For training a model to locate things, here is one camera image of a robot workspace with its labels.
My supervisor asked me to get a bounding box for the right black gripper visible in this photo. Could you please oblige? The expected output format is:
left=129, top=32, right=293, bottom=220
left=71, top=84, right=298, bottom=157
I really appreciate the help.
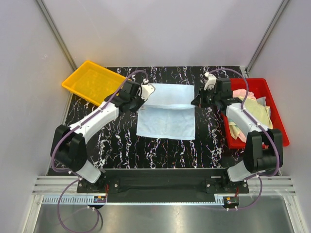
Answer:
left=191, top=86, right=220, bottom=109

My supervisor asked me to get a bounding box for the light blue towel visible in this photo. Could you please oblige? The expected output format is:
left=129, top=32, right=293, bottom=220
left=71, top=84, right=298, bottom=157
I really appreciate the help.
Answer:
left=137, top=83, right=195, bottom=140

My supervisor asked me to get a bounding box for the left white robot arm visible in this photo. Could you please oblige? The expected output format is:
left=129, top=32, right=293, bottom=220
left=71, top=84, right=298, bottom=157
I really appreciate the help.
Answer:
left=51, top=80, right=155, bottom=192

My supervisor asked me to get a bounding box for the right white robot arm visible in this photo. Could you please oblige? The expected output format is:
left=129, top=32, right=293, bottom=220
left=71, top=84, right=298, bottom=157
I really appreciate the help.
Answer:
left=191, top=74, right=283, bottom=193

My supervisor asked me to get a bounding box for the yellow plastic tray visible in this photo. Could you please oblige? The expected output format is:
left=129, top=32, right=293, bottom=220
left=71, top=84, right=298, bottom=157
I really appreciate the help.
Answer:
left=62, top=61, right=125, bottom=106

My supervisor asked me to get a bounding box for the red plastic bin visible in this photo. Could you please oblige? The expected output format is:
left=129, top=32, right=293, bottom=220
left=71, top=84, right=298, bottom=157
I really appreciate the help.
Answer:
left=216, top=77, right=291, bottom=149

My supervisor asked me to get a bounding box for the pale yellow towel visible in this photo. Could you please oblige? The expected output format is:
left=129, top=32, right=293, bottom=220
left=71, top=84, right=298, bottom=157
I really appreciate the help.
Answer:
left=228, top=97, right=273, bottom=143

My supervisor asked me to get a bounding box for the black marble pattern mat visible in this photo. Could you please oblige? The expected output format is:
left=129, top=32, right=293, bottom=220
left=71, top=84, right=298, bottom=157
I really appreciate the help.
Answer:
left=47, top=66, right=282, bottom=176

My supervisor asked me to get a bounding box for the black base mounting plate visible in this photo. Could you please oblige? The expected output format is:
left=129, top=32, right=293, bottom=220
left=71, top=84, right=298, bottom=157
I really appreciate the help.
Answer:
left=77, top=168, right=249, bottom=204

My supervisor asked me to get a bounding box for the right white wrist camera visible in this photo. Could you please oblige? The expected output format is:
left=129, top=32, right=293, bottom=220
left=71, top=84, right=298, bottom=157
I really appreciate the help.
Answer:
left=204, top=72, right=217, bottom=90

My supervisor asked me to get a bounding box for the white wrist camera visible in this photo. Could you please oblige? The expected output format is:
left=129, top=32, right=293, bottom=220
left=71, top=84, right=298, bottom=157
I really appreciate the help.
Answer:
left=140, top=78, right=156, bottom=101
left=204, top=72, right=217, bottom=90

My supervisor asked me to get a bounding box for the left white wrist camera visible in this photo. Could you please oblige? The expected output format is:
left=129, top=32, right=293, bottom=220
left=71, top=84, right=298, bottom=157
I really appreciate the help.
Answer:
left=140, top=78, right=156, bottom=101

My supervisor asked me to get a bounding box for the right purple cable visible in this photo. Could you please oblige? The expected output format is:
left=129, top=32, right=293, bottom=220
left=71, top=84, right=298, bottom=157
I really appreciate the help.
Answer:
left=206, top=67, right=282, bottom=211

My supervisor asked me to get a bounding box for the purple cable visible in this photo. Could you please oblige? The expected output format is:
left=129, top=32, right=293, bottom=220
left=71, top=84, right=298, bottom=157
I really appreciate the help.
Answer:
left=51, top=69, right=150, bottom=233
left=206, top=67, right=282, bottom=211

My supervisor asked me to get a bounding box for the left aluminium frame post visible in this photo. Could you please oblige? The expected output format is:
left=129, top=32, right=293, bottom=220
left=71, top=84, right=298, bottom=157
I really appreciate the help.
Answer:
left=35, top=0, right=77, bottom=71

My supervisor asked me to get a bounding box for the aluminium frame post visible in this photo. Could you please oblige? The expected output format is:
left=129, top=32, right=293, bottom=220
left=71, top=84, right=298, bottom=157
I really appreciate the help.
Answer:
left=245, top=0, right=291, bottom=76
left=35, top=0, right=77, bottom=71

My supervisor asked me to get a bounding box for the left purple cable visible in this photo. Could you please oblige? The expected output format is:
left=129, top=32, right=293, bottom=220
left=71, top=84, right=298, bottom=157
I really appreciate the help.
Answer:
left=51, top=69, right=150, bottom=233

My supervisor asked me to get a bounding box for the right aluminium frame post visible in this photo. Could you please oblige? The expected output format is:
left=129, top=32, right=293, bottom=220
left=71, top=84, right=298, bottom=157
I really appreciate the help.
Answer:
left=245, top=0, right=291, bottom=76

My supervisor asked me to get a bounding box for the slotted white cable duct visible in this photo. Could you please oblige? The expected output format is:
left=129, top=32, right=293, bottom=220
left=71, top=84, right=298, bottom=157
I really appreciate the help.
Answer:
left=42, top=195, right=107, bottom=205

